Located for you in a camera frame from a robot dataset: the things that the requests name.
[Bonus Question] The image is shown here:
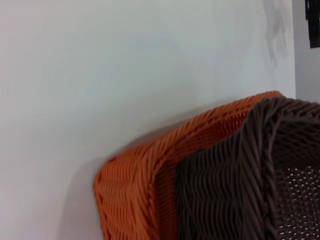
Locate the orange woven basket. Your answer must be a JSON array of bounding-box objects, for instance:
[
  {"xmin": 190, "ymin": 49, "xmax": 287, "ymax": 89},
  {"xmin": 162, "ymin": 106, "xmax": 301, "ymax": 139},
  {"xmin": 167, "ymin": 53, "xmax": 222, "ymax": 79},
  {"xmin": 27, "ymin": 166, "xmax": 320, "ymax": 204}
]
[{"xmin": 93, "ymin": 90, "xmax": 285, "ymax": 240}]

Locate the dark brown woven basket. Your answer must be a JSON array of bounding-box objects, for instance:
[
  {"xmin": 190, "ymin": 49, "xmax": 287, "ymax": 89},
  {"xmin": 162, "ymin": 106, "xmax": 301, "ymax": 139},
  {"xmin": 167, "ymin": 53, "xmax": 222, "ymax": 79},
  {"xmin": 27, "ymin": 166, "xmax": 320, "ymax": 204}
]
[{"xmin": 174, "ymin": 96, "xmax": 320, "ymax": 240}]

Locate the black background device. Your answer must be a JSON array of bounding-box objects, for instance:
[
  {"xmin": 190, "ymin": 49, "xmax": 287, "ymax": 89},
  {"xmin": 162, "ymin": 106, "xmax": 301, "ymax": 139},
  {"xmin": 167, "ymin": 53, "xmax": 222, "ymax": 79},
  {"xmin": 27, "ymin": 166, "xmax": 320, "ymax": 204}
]
[{"xmin": 304, "ymin": 0, "xmax": 320, "ymax": 50}]

